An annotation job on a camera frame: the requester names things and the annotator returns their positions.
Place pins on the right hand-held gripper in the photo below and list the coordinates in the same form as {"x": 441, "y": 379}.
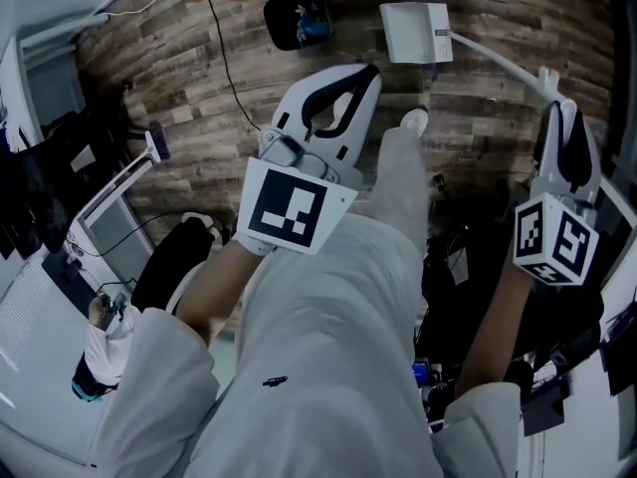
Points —
{"x": 552, "y": 242}

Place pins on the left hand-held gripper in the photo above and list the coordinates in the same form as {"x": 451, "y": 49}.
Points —
{"x": 288, "y": 207}

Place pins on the black waste bin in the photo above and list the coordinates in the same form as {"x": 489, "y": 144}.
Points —
{"x": 278, "y": 23}

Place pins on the person's right forearm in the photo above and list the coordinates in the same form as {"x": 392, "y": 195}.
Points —
{"x": 492, "y": 331}

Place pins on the person's left forearm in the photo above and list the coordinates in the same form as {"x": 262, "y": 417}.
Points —
{"x": 214, "y": 292}

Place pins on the person's white left shoe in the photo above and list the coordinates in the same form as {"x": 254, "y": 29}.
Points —
{"x": 343, "y": 105}

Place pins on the person's white shoe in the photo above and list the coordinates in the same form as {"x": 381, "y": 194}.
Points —
{"x": 343, "y": 105}
{"x": 415, "y": 121}

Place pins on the person's white right shoe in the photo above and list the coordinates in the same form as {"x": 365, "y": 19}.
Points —
{"x": 415, "y": 121}

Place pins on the person's light trousers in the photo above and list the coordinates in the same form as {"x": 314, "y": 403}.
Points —
{"x": 403, "y": 192}

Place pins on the white wristwatch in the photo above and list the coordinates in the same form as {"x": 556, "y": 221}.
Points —
{"x": 254, "y": 246}

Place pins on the white broom black bristles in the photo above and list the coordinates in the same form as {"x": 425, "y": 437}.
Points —
{"x": 160, "y": 140}

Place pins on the person's white shirt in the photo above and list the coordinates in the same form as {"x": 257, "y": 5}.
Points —
{"x": 323, "y": 341}

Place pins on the black square pad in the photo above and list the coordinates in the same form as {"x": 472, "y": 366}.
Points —
{"x": 542, "y": 411}

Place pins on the small blue-lit device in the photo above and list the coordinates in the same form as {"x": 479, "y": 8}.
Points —
{"x": 420, "y": 371}

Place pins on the white desk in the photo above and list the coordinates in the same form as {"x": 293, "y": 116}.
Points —
{"x": 22, "y": 97}
{"x": 40, "y": 366}
{"x": 587, "y": 446}

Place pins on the dark desk mat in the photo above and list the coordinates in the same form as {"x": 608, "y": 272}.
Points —
{"x": 74, "y": 292}

